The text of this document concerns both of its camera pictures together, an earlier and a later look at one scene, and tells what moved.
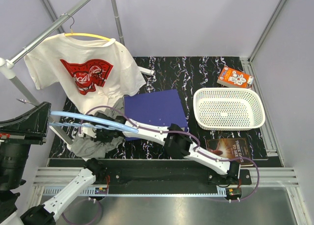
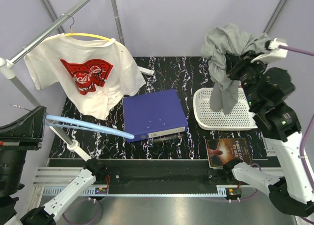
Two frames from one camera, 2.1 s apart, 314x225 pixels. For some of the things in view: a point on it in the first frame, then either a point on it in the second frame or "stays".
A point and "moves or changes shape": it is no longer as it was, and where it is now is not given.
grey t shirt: [87, 147] → [219, 42]
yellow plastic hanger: [72, 33] stays
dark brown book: [236, 150] stays
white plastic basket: [229, 109] stays
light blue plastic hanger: [90, 121] moves or changes shape
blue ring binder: [162, 108] stays
